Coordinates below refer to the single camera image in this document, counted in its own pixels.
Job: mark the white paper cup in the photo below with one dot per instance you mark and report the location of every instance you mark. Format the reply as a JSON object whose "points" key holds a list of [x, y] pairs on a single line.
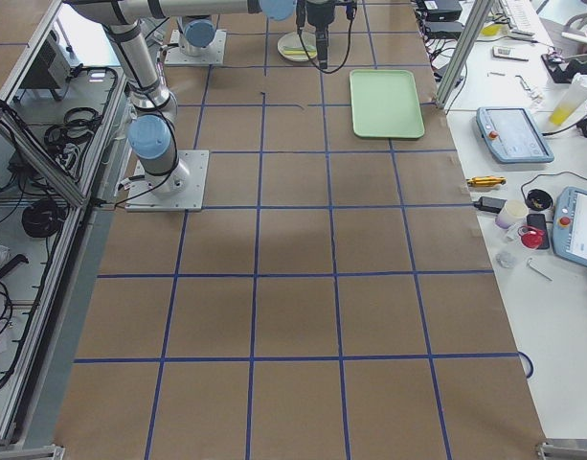
{"points": [[513, 211]]}

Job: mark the mint green tray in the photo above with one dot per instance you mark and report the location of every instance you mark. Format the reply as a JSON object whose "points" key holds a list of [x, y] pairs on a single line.
{"points": [[384, 104]]}

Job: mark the bottle with yellow liquid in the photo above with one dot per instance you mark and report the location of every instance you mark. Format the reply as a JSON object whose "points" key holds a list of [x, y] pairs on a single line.
{"points": [[573, 98]]}

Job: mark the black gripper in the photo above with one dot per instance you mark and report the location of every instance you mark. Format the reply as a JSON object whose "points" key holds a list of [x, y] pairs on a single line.
{"points": [[318, 15]]}

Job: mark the far teach pendant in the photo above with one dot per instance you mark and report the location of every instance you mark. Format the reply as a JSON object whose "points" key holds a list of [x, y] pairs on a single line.
{"points": [[512, 136]]}

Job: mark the aluminium frame post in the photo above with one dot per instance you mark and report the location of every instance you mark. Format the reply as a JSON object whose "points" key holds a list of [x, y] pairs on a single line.
{"points": [[472, 27]]}

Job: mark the yellow plastic fork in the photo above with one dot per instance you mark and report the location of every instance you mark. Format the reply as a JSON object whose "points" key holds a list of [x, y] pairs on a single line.
{"points": [[293, 51]]}

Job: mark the teach pendant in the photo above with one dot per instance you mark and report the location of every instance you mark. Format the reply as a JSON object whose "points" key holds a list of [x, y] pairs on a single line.
{"points": [[512, 136], [570, 226]]}

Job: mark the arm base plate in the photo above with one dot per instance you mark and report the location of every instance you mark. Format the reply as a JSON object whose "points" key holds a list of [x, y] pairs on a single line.
{"points": [[181, 53], [184, 189]]}

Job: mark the black power adapter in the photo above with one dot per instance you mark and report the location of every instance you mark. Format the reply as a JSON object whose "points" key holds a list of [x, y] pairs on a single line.
{"points": [[489, 204]]}

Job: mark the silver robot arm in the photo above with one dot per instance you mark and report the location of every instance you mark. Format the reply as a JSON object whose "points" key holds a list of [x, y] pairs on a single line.
{"points": [[151, 134]]}

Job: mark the red round tape dispenser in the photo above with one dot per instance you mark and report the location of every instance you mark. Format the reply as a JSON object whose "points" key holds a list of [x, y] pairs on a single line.
{"points": [[531, 237]]}

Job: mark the near teach pendant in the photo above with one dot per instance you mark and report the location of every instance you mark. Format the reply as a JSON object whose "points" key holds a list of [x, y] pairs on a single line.
{"points": [[570, 226]]}

